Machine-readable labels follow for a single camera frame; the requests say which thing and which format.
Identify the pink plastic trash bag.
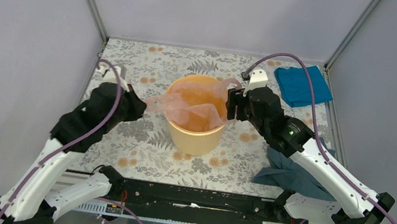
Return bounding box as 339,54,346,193
145,75,242,133

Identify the yellow trash bin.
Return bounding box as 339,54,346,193
158,75,234,156

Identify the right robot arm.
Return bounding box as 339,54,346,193
225,87,395,224

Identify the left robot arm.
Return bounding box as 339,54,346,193
0,82,147,224

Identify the bright blue cloth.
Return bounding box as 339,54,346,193
273,66,333,108

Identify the grey-blue cloth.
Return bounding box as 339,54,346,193
252,147,334,202

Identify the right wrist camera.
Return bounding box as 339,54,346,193
241,69,268,96

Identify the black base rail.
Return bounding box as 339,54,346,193
83,164,314,224

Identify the aluminium frame post right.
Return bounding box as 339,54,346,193
324,0,383,75

